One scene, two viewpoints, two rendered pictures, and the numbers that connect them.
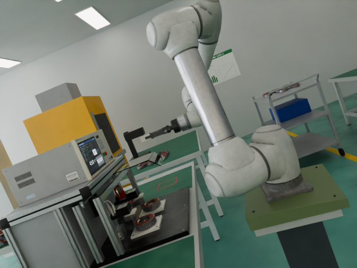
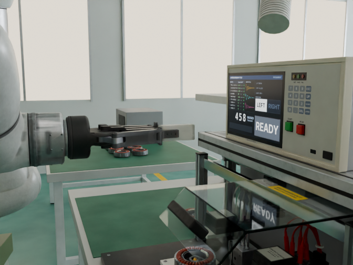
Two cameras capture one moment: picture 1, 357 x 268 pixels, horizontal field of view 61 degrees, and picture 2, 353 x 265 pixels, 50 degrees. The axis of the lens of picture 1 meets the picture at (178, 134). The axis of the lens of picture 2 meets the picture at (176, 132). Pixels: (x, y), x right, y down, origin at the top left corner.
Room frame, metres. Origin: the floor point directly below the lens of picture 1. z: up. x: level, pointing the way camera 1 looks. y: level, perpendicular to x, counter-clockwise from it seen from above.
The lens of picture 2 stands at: (2.32, -0.12, 1.28)
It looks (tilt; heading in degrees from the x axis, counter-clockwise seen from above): 8 degrees down; 155
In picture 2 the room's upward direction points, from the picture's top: straight up
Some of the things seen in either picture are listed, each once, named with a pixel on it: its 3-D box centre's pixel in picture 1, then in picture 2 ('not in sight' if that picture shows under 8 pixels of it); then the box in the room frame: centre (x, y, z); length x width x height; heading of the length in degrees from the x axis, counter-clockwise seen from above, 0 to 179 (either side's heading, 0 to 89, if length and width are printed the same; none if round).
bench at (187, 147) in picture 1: (170, 177); not in sight; (3.99, 0.32, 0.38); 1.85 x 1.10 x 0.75; 175
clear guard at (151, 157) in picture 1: (136, 166); (262, 214); (1.78, 0.31, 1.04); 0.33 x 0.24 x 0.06; 85
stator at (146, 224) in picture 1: (145, 222); (195, 261); (1.48, 0.32, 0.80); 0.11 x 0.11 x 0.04
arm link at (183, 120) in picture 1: (184, 122); (48, 138); (1.66, -0.05, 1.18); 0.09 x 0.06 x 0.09; 175
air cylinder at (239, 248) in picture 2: (119, 232); (242, 254); (1.49, 0.47, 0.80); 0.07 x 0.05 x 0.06; 175
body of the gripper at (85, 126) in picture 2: (171, 127); (92, 136); (1.66, 0.02, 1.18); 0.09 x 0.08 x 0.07; 85
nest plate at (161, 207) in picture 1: (152, 208); not in sight; (1.72, 0.30, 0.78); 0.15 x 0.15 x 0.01; 85
